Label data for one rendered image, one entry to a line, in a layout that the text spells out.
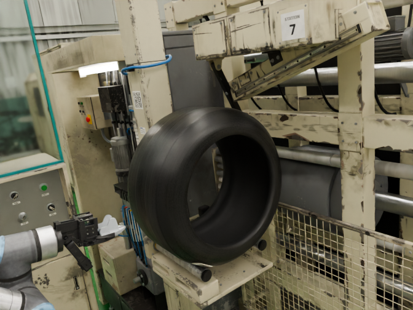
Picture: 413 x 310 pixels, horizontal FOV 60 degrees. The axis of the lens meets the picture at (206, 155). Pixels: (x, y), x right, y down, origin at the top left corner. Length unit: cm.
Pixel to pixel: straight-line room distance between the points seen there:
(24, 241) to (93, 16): 1021
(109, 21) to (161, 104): 977
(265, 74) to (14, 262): 106
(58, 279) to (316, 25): 151
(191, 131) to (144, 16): 56
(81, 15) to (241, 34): 976
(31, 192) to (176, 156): 84
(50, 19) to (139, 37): 927
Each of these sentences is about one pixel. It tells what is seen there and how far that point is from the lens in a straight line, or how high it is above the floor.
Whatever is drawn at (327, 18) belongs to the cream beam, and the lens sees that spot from 121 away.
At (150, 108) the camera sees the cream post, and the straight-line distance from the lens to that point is 148.
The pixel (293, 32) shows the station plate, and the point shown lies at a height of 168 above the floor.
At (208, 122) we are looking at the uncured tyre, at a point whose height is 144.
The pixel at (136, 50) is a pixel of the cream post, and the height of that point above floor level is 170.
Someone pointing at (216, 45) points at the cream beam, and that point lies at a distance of 146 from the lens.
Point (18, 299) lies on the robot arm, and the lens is 99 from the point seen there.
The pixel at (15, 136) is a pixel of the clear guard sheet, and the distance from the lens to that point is 169.
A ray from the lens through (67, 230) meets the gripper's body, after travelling 111.
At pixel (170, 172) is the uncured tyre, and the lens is 110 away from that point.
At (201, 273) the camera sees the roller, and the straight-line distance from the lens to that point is 132.
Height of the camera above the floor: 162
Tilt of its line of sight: 14 degrees down
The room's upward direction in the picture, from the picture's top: 7 degrees counter-clockwise
